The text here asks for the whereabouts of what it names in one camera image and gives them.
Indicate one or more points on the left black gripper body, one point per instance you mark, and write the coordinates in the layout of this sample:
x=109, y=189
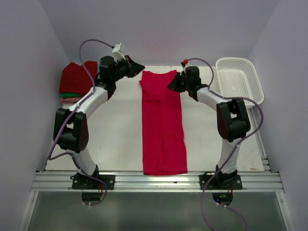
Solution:
x=121, y=70

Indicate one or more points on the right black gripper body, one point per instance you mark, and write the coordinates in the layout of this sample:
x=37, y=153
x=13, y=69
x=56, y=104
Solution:
x=187, y=84

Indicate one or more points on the pink red t shirt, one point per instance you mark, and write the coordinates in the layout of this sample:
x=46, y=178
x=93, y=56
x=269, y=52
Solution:
x=163, y=147

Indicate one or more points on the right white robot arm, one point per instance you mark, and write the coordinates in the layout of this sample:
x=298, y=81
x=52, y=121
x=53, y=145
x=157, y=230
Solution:
x=232, y=118

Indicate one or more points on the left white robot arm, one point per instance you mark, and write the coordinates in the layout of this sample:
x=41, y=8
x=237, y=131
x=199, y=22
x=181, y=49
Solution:
x=71, y=131

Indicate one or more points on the white plastic basket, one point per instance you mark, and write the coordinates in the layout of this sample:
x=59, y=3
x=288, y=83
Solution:
x=237, y=77

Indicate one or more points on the salmon folded shirt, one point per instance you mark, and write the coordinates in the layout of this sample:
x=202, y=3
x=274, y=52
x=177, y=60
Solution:
x=70, y=100

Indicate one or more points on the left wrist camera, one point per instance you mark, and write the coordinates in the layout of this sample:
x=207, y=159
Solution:
x=117, y=51

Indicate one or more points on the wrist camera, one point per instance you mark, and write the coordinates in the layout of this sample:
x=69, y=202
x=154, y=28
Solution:
x=185, y=64
x=117, y=51

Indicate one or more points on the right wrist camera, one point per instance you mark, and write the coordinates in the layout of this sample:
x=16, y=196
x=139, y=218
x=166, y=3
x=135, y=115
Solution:
x=185, y=64

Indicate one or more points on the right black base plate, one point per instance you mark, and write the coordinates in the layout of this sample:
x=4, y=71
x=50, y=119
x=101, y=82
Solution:
x=215, y=184

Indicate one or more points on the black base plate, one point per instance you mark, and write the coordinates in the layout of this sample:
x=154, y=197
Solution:
x=215, y=184
x=82, y=182

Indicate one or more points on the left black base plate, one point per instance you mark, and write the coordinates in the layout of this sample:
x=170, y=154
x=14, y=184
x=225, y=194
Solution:
x=82, y=182

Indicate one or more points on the aluminium mounting rail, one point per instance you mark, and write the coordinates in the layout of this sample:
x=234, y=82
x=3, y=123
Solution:
x=136, y=181

